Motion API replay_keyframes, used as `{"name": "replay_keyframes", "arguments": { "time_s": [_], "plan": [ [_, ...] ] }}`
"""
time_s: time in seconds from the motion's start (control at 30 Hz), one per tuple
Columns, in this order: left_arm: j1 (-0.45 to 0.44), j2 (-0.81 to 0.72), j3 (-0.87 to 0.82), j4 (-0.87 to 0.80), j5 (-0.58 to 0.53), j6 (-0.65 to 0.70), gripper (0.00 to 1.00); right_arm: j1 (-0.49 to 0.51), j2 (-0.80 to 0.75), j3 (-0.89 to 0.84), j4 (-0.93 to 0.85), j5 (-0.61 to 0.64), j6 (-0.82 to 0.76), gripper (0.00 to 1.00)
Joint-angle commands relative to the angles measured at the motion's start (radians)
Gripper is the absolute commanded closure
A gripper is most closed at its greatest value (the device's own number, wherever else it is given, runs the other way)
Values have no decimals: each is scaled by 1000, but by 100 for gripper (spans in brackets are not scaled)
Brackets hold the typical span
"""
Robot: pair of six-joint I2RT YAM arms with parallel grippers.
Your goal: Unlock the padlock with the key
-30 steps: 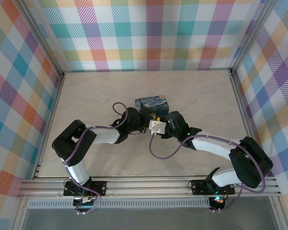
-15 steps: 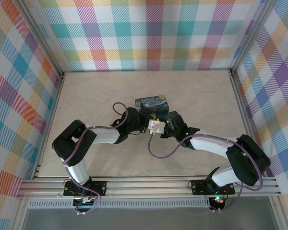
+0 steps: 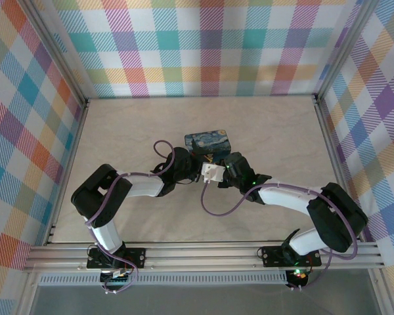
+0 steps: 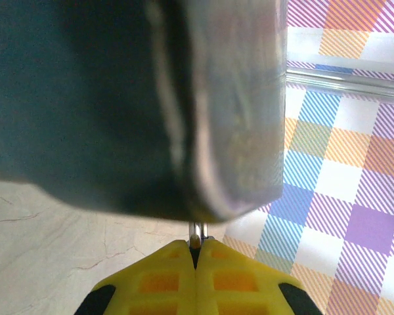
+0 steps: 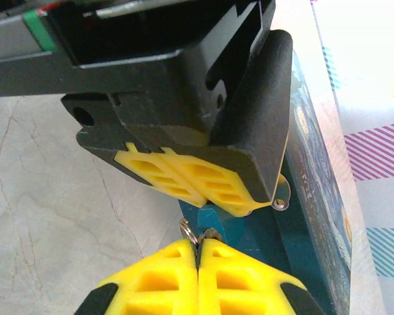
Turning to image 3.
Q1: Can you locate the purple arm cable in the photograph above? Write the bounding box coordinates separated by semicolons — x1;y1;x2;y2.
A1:
85;140;177;295
200;182;361;291

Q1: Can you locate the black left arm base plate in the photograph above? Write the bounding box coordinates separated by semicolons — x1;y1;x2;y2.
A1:
86;247;147;270

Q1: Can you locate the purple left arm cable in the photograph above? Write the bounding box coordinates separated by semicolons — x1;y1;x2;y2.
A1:
85;140;177;295

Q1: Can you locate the blue starry night tin box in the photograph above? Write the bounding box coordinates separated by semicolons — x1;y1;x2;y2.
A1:
184;129;233;158

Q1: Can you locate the aluminium mounting rail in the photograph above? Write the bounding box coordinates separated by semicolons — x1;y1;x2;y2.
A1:
22;241;387;273

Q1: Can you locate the aluminium table side rail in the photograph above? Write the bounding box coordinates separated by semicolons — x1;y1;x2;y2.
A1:
313;96;364;242
44;98;90;245

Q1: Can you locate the grey slotted cable duct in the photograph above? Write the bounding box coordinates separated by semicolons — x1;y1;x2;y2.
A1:
37;270;290;286

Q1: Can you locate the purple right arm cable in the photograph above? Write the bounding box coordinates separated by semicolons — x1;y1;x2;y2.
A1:
200;182;361;291

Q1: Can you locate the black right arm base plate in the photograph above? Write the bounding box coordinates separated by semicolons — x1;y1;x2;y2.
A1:
261;244;322;267

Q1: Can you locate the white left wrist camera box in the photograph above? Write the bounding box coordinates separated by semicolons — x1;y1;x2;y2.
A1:
201;162;227;184

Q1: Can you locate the aluminium frame leg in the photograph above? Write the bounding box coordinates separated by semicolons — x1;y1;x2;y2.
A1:
369;268;391;315
16;272;40;315

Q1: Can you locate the aluminium frame post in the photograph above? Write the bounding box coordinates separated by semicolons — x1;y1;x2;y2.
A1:
314;0;383;99
21;0;90;109

